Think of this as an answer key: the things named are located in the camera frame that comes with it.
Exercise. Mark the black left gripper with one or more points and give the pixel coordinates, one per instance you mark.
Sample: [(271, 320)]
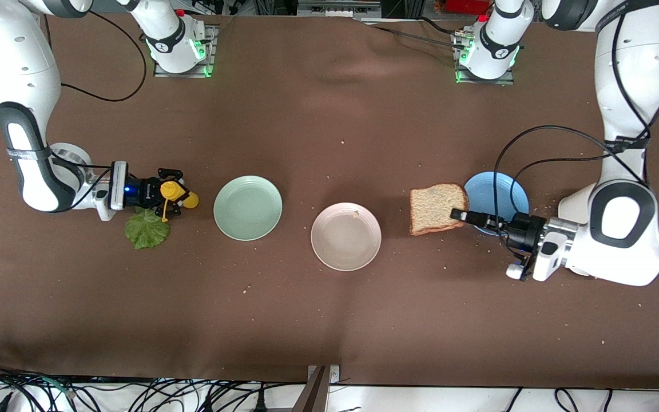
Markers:
[(525, 231)]

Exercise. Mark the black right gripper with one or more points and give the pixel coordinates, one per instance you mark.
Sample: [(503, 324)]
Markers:
[(145, 193)]

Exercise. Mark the yellow mustard squeeze bottle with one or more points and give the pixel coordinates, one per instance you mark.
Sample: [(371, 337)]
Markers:
[(191, 200)]

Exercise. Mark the green lettuce leaf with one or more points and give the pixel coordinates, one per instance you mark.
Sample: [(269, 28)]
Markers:
[(146, 232)]

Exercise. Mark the brown bread slice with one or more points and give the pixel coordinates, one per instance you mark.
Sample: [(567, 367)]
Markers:
[(435, 209)]

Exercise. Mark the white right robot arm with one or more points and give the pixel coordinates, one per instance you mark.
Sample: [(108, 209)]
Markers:
[(20, 68)]

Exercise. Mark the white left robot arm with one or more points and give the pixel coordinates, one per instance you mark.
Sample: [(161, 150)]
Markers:
[(638, 86)]

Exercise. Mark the blue plate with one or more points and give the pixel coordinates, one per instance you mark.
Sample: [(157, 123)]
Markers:
[(478, 197)]

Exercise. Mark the pale green plate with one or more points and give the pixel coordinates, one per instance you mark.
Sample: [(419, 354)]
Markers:
[(247, 209)]

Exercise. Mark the beige plate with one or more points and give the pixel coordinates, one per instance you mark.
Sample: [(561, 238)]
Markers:
[(345, 240)]

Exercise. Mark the white toaster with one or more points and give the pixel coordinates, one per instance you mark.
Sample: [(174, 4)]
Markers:
[(572, 205)]

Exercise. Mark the brown tablecloth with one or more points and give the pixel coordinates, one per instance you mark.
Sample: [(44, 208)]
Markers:
[(329, 114)]

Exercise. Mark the red box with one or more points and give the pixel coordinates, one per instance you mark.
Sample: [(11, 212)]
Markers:
[(467, 6)]

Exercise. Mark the grey metal device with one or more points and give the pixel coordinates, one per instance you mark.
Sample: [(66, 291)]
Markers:
[(338, 8)]

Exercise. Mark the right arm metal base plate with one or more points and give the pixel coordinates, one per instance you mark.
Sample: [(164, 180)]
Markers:
[(163, 73)]

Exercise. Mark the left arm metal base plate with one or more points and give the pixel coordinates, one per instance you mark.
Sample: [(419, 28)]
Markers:
[(504, 81)]

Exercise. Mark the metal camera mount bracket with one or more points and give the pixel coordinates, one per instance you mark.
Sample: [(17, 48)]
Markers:
[(313, 395)]

